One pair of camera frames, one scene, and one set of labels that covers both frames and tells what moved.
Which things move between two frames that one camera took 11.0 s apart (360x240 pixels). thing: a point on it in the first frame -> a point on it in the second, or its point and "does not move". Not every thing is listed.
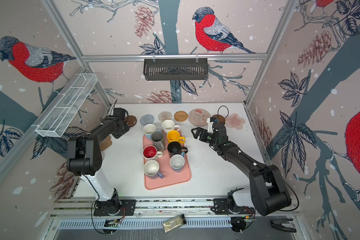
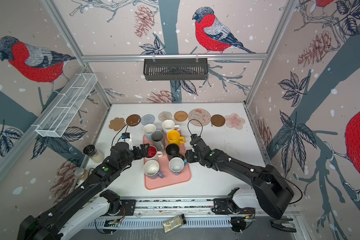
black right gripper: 204,133 -> 188,156
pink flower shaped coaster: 234,121 does not move
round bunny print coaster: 198,117 does not move
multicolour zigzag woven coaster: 165,115 does not move
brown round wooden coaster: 221,119 does not move
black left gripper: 127,128 -> 139,155
